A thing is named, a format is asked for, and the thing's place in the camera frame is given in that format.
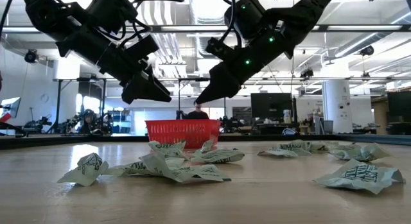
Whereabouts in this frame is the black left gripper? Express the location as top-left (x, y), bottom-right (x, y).
top-left (56, 23), bottom-right (173, 105)

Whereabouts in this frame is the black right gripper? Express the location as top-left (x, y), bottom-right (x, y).
top-left (194, 28), bottom-right (295, 105)

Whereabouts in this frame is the red plastic mesh basket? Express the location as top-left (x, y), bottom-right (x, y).
top-left (144, 119), bottom-right (222, 150)

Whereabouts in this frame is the grey waste bin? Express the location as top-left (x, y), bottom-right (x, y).
top-left (322, 120), bottom-right (335, 135)

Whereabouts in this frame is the person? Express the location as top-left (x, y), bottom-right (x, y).
top-left (185, 101), bottom-right (210, 121)

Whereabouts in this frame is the black computer monitor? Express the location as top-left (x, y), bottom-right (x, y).
top-left (250, 92), bottom-right (298, 119)

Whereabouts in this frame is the white round column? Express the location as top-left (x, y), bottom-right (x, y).
top-left (322, 79), bottom-right (353, 134)

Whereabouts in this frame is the bright-screened monitor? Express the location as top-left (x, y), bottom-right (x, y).
top-left (0, 96), bottom-right (22, 119)

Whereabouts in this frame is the black overhead crossbeam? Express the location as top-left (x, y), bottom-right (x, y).
top-left (0, 24), bottom-right (411, 33)

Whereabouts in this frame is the wooden cabinet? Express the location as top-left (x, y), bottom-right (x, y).
top-left (371, 96), bottom-right (389, 135)

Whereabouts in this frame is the dark large monitor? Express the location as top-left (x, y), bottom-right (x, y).
top-left (387, 90), bottom-right (411, 124)

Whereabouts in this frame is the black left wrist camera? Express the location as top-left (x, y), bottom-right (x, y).
top-left (123, 33), bottom-right (161, 64)

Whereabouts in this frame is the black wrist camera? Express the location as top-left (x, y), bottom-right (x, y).
top-left (205, 37), bottom-right (240, 62)
top-left (123, 33), bottom-right (161, 64)

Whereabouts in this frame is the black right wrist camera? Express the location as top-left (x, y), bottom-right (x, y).
top-left (205, 37), bottom-right (240, 62)

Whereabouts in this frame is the black right camera cable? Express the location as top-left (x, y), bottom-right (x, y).
top-left (218, 0), bottom-right (243, 48)

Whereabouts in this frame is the black background stand frame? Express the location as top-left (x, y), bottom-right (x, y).
top-left (53, 76), bottom-right (109, 135)

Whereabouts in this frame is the black ceiling camera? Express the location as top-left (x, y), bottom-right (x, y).
top-left (358, 44), bottom-right (375, 57)
top-left (24, 49), bottom-right (40, 64)

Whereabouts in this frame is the thick black table cable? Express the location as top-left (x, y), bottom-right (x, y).
top-left (0, 121), bottom-right (29, 138)

